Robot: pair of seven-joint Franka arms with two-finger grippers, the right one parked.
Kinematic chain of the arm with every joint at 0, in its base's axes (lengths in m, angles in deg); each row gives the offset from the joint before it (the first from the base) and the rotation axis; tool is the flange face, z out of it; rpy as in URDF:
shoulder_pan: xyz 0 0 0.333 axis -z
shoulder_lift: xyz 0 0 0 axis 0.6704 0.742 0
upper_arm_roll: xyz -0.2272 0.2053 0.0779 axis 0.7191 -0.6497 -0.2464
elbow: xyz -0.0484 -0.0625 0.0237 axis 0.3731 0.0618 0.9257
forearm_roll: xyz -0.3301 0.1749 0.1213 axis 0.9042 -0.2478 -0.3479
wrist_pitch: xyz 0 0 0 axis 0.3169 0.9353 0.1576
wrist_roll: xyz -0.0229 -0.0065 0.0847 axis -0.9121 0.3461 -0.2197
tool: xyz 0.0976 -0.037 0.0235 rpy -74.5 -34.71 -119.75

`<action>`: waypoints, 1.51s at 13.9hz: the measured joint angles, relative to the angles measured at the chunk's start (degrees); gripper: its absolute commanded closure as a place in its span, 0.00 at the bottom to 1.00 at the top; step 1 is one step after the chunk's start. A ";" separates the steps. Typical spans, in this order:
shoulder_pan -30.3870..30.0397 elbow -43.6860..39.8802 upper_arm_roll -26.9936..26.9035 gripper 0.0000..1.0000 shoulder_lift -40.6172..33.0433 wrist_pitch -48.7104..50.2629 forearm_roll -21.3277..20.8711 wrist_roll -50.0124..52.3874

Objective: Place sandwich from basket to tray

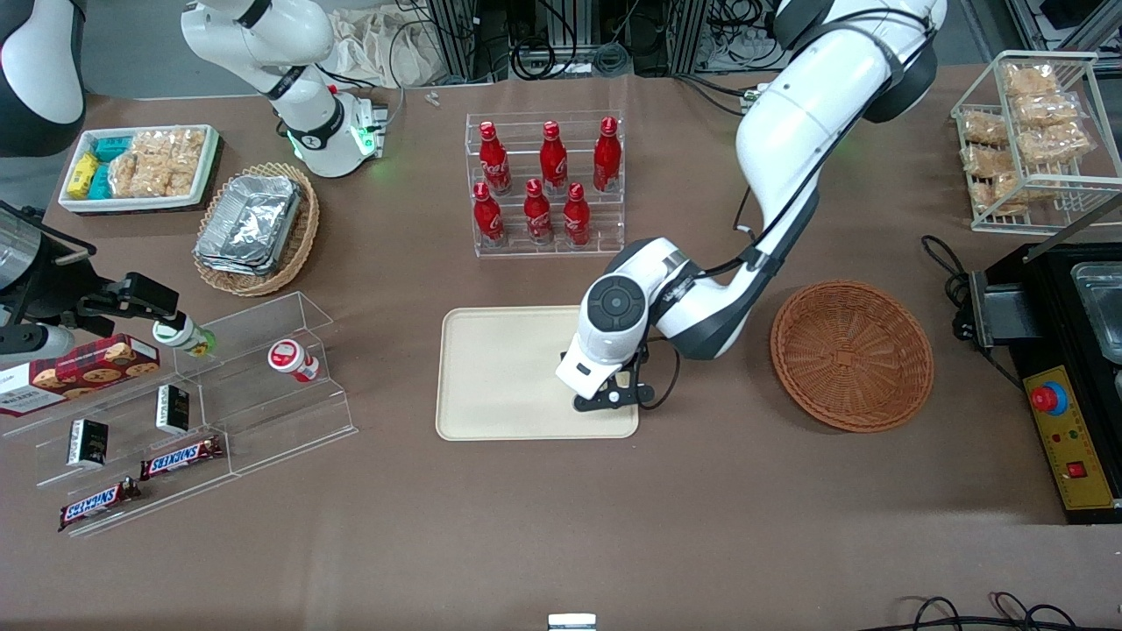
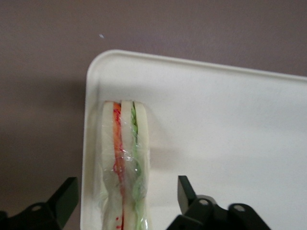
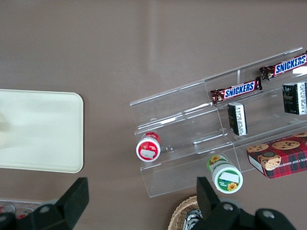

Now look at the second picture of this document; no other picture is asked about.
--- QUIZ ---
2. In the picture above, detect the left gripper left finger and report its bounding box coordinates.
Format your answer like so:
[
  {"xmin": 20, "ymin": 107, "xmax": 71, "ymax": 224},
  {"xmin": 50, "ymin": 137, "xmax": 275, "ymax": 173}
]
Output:
[{"xmin": 0, "ymin": 176, "xmax": 79, "ymax": 230}]

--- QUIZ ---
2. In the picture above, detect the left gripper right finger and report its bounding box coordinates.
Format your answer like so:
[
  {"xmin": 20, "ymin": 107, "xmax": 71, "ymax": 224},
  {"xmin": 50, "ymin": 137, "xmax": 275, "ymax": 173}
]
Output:
[{"xmin": 165, "ymin": 175, "xmax": 273, "ymax": 230}]

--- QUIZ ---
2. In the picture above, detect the triangle sandwich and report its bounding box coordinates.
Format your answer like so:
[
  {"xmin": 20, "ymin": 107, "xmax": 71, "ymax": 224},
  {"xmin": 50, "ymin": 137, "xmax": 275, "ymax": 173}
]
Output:
[{"xmin": 94, "ymin": 100, "xmax": 154, "ymax": 230}]

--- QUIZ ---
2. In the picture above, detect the beige rectangular tray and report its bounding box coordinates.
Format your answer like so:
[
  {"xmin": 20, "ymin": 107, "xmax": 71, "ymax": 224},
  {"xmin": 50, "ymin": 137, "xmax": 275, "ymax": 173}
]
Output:
[{"xmin": 80, "ymin": 49, "xmax": 307, "ymax": 230}]

